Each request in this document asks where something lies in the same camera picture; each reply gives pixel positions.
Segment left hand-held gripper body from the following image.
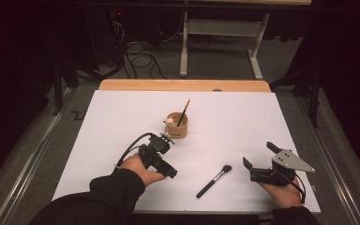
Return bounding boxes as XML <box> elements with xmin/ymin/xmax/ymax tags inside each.
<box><xmin>138</xmin><ymin>132</ymin><xmax>176</xmax><ymax>175</ymax></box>

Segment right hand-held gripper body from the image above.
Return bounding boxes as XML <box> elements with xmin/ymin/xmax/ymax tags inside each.
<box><xmin>249</xmin><ymin>149</ymin><xmax>316</xmax><ymax>188</ymax></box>

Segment wooden cup with small figurine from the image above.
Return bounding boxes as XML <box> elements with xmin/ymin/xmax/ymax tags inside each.
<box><xmin>163</xmin><ymin>112</ymin><xmax>189</xmax><ymax>140</ymax></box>

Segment black makeup brush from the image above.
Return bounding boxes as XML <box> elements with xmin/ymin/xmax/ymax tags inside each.
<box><xmin>196</xmin><ymin>164</ymin><xmax>233</xmax><ymax>199</ymax></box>

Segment person's left hand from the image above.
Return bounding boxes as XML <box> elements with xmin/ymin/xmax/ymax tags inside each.
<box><xmin>118</xmin><ymin>153</ymin><xmax>167</xmax><ymax>188</ymax></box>

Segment person's right hand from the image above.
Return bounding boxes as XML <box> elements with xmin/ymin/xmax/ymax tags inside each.
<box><xmin>257</xmin><ymin>181</ymin><xmax>304</xmax><ymax>209</ymax></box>

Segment white table cover board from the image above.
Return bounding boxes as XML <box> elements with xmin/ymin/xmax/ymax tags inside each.
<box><xmin>51</xmin><ymin>89</ymin><xmax>322</xmax><ymax>215</ymax></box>

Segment black stand leg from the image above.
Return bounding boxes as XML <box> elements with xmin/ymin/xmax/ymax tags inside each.
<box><xmin>52</xmin><ymin>59</ymin><xmax>81</xmax><ymax>117</ymax></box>
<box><xmin>269</xmin><ymin>67</ymin><xmax>323</xmax><ymax>128</ymax></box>

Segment wooden board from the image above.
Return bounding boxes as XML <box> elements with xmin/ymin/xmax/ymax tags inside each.
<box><xmin>98</xmin><ymin>78</ymin><xmax>272</xmax><ymax>94</ymax></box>

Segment left hand-held gripper black cable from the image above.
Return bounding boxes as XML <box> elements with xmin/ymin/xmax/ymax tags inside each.
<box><xmin>115</xmin><ymin>132</ymin><xmax>156</xmax><ymax>168</ymax></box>

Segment hand-held gripper black cable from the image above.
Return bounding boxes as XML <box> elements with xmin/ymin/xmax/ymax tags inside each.
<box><xmin>115</xmin><ymin>132</ymin><xmax>156</xmax><ymax>168</ymax></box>
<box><xmin>280</xmin><ymin>170</ymin><xmax>307</xmax><ymax>204</ymax></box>

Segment right hand-held gripper black cable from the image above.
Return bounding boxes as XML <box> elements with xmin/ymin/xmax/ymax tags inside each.
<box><xmin>280</xmin><ymin>170</ymin><xmax>307</xmax><ymax>204</ymax></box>

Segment metal floor rail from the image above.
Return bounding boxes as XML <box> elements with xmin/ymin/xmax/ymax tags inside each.
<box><xmin>0</xmin><ymin>87</ymin><xmax>76</xmax><ymax>225</ymax></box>
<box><xmin>294</xmin><ymin>97</ymin><xmax>360</xmax><ymax>225</ymax></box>

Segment tangled black floor cables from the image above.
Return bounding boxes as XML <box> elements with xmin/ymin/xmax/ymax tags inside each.
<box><xmin>106</xmin><ymin>18</ymin><xmax>168</xmax><ymax>81</ymax></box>

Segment white frame desk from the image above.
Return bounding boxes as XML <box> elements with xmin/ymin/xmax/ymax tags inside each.
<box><xmin>174</xmin><ymin>0</ymin><xmax>313</xmax><ymax>81</ymax></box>

